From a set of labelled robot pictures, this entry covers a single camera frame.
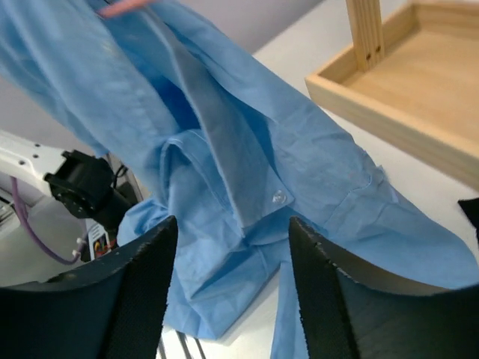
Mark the wooden clothes rack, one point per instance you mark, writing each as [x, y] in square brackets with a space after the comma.
[411, 80]

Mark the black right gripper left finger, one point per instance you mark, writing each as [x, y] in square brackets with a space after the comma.
[111, 307]

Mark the light blue shirt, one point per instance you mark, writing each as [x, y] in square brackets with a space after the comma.
[225, 146]

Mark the black shirt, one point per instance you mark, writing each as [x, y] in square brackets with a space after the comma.
[470, 209]

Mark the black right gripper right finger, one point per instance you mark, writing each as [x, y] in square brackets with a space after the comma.
[351, 308]

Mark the pink wire hanger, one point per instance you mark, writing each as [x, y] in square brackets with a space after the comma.
[121, 7]

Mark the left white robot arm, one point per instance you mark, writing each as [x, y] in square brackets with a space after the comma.
[82, 183]

